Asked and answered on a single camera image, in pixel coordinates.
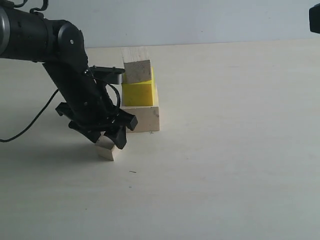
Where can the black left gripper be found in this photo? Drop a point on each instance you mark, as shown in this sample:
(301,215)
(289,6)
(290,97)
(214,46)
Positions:
(91,113)

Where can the small wooden cube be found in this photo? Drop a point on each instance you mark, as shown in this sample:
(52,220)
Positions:
(106,149)

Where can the large pale wooden cube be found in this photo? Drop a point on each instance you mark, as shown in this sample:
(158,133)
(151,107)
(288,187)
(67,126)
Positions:
(148,117)

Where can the yellow cube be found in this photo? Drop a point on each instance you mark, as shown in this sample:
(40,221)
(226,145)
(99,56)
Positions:
(141,94)

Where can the medium wooden cube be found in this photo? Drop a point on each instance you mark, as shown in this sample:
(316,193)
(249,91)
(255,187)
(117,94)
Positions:
(137,64)

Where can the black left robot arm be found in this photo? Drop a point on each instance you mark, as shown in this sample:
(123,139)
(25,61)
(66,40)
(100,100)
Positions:
(59,46)

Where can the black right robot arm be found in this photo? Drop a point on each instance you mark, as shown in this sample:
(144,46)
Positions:
(314,19)

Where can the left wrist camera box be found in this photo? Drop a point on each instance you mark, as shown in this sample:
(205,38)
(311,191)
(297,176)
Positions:
(109,75)

